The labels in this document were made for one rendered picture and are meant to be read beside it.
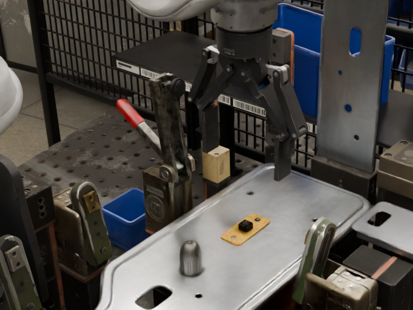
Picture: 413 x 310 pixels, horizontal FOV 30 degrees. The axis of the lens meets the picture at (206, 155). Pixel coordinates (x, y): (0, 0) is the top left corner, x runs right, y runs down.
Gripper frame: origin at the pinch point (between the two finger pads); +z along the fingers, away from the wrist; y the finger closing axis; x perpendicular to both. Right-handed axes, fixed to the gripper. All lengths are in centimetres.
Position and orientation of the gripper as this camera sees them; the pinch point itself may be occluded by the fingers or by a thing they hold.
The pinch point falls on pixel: (245, 155)
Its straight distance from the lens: 113.0
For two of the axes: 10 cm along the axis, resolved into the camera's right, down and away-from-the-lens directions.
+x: 6.5, -3.9, 6.5
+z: 0.3, 8.7, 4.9
